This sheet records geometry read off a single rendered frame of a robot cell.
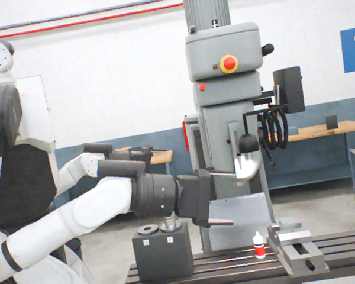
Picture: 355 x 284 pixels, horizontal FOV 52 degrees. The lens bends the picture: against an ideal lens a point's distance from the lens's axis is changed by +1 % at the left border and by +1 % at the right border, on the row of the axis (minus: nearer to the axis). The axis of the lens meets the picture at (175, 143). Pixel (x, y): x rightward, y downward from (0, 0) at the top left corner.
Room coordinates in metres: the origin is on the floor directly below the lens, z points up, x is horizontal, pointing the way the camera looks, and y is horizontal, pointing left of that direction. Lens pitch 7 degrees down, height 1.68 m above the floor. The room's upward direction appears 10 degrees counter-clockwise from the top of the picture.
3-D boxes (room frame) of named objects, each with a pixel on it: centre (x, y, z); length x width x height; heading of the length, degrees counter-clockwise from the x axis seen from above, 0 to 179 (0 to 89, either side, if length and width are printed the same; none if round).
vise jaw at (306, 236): (1.41, -0.41, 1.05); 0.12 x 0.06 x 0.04; 89
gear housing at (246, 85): (1.52, -0.24, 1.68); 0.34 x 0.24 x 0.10; 177
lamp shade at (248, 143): (1.28, -0.26, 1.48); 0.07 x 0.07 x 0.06
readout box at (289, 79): (1.76, -0.58, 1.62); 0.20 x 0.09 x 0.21; 177
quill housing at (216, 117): (1.48, -0.24, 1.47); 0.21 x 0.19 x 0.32; 87
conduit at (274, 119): (1.73, -0.44, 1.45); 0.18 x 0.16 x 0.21; 177
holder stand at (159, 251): (1.47, 0.13, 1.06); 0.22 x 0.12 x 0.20; 81
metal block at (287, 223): (1.46, -0.41, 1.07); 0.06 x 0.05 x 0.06; 89
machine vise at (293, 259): (1.43, -0.41, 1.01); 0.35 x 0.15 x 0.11; 179
